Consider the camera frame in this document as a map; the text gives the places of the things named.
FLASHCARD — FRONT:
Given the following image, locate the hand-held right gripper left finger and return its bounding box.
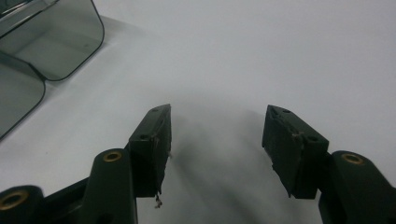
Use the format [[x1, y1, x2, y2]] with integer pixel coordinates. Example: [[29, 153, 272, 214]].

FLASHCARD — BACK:
[[128, 104, 173, 200]]

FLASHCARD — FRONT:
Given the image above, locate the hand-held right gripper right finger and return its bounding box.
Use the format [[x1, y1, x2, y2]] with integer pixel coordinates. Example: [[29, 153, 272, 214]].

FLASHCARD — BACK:
[[262, 105, 330, 200]]

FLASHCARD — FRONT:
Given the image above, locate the clear grey plastic compartment box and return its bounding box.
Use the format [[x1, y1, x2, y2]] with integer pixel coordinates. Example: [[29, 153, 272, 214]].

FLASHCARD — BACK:
[[0, 0, 106, 141]]

